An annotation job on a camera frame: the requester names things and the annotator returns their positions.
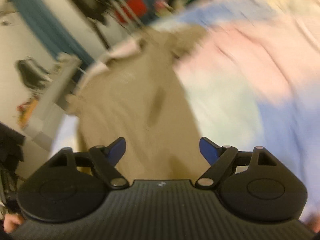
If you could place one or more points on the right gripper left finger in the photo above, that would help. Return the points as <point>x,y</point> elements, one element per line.
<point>105,159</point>

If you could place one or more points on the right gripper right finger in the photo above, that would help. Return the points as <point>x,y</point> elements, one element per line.
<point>220,159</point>

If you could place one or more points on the tan printed t-shirt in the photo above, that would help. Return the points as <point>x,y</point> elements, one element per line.
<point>140,98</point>

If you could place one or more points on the person right hand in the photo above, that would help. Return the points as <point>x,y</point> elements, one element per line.
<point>12,222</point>

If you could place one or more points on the white dressing table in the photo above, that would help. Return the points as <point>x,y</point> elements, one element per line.
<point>47,112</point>

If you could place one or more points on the orange tray with items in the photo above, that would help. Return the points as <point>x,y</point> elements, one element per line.
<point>25,111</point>

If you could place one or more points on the wavy black vanity mirror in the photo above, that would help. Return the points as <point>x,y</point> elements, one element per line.
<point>33,76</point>

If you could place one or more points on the pastel tie-dye duvet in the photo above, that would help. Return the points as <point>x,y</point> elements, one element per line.
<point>250,81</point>

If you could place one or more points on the teal curtain left panel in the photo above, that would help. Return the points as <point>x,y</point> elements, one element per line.
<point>50,32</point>

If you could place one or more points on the silver tripod stand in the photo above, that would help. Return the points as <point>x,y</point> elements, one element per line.
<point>126,13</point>

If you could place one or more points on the red bag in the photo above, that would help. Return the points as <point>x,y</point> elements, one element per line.
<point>134,9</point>

